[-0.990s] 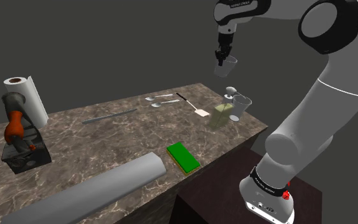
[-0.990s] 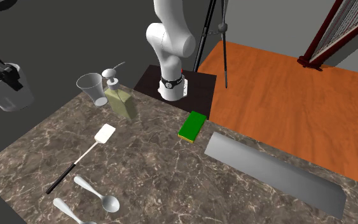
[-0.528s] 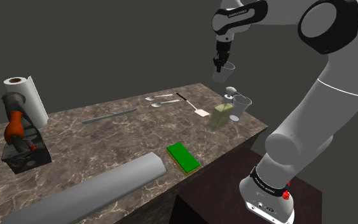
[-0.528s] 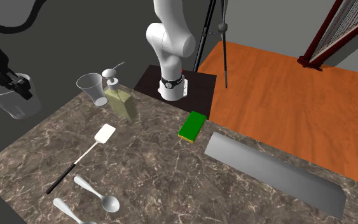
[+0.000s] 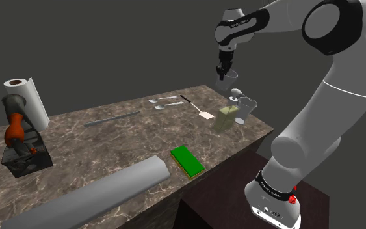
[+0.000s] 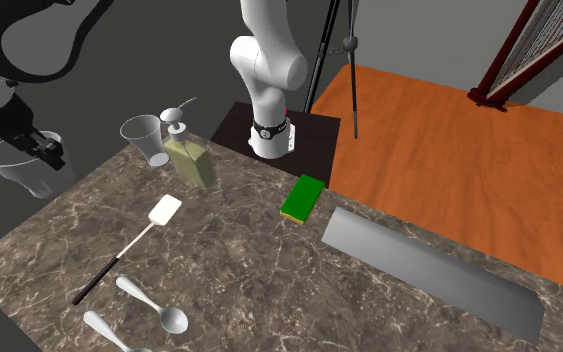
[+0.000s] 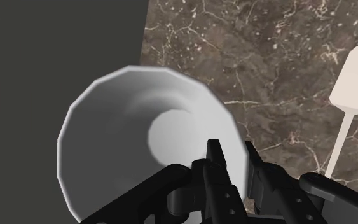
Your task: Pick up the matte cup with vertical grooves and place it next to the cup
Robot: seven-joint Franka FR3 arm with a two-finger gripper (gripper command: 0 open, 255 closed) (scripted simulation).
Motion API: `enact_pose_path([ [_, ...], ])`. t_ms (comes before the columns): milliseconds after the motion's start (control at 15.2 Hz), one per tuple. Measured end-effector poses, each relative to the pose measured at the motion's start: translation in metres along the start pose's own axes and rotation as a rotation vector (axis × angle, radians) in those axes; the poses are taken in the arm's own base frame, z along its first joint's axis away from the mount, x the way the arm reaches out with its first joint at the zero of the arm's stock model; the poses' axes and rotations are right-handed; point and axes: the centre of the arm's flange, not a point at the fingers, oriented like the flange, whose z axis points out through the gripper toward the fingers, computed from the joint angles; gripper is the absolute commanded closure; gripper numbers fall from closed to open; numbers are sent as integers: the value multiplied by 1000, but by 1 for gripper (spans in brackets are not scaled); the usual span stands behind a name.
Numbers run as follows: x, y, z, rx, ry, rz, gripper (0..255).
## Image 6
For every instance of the dark red harp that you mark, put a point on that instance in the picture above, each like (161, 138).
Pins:
(505, 48)

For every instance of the silver spoon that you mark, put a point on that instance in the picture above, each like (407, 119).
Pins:
(103, 329)
(174, 319)

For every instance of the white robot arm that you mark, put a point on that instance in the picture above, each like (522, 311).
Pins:
(270, 68)

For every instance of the green yellow sponge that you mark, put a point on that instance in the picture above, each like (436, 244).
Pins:
(303, 197)

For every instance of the dark robot stand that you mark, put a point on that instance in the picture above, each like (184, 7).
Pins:
(316, 146)

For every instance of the small clear glass cup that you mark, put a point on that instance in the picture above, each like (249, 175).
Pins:
(147, 136)

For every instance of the large clear glass cup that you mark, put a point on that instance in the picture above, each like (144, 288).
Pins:
(27, 173)

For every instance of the black tripod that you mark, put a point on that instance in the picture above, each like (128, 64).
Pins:
(351, 44)

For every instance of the olive soap dispenser bottle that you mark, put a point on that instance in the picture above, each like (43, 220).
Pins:
(191, 161)

